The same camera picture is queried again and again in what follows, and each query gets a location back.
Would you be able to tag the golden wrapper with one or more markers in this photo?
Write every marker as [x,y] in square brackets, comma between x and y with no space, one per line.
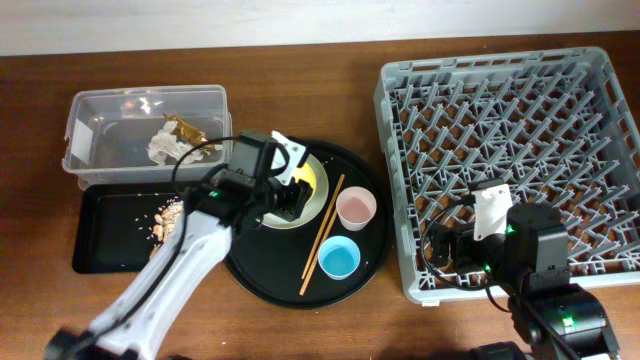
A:
[183,136]

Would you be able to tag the wooden chopstick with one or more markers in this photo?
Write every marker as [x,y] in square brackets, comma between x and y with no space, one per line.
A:
[314,262]
[323,226]

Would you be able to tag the yellow bowl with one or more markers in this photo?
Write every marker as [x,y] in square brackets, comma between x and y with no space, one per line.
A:
[306,174]

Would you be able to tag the lower wooden chopstick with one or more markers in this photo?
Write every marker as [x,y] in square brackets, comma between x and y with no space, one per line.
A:
[314,262]

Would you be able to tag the grey plate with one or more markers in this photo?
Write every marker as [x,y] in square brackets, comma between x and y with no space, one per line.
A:
[313,206]

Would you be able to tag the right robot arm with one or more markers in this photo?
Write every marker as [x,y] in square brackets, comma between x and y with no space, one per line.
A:
[555,317]

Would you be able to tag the clear plastic bin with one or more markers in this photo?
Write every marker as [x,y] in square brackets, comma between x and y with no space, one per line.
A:
[109,131]

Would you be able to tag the upper wooden chopstick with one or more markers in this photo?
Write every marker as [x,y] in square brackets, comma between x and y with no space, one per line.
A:
[323,226]

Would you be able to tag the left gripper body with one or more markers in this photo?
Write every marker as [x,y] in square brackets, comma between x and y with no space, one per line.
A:
[287,200]

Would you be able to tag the food scraps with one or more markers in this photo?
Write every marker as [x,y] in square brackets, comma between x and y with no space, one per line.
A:
[156,228]

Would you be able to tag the grey dishwasher rack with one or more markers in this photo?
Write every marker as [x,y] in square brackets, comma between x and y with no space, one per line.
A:
[553,124]

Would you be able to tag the blue cup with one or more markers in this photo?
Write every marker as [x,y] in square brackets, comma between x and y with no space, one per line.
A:
[339,257]

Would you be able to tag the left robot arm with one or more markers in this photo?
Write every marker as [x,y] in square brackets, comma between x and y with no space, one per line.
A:
[231,198]

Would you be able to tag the white tissue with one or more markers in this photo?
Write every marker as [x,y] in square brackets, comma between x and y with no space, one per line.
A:
[156,149]

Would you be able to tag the pink cup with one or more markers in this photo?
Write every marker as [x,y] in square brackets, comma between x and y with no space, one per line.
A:
[356,206]

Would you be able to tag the round black tray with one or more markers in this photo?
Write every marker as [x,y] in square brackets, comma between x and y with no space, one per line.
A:
[269,262]

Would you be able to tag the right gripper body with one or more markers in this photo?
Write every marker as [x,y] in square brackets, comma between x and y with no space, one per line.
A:
[467,253]

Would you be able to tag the black rectangular tray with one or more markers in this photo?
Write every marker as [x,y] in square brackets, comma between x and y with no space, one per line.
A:
[115,230]

